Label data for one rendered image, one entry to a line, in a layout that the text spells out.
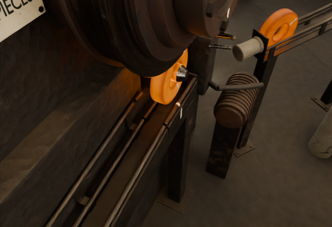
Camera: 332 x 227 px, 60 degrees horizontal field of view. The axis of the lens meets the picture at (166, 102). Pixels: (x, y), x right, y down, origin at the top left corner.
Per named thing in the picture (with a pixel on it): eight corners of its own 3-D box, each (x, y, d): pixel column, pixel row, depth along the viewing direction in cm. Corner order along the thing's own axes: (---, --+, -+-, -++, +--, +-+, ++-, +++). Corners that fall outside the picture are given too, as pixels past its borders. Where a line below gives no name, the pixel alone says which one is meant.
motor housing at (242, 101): (200, 174, 141) (213, 100, 102) (215, 141, 155) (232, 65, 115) (225, 186, 137) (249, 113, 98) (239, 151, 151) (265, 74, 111)
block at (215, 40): (175, 88, 103) (177, 29, 85) (185, 74, 108) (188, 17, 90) (203, 97, 99) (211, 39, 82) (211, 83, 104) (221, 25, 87)
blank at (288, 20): (263, 53, 110) (269, 58, 108) (251, 32, 98) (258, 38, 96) (295, 23, 107) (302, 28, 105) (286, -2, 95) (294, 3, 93)
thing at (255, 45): (231, 55, 103) (232, 42, 99) (251, 46, 105) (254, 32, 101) (242, 65, 100) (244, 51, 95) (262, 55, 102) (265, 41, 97)
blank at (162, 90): (144, 78, 61) (158, 83, 60) (173, 25, 67) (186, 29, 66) (154, 111, 74) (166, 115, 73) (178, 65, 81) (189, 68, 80)
